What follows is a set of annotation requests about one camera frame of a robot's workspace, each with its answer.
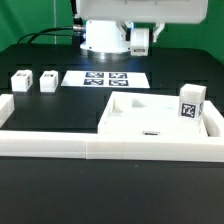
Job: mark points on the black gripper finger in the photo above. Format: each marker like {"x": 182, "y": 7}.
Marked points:
{"x": 128, "y": 28}
{"x": 157, "y": 29}

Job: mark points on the white square tabletop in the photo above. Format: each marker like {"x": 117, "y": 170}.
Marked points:
{"x": 128, "y": 113}

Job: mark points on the white sheet with AprilTags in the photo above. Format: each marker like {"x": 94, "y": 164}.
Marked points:
{"x": 105, "y": 79}

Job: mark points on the white U-shaped obstacle wall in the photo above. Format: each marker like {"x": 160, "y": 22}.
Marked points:
{"x": 109, "y": 146}

